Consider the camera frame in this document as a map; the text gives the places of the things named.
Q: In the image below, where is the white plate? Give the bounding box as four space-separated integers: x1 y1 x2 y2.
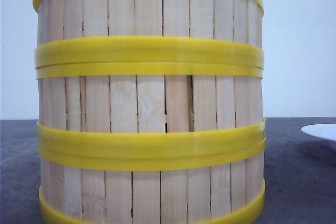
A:
301 124 336 141

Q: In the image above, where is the front bamboo steamer basket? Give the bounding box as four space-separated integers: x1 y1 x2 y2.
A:
38 122 266 223

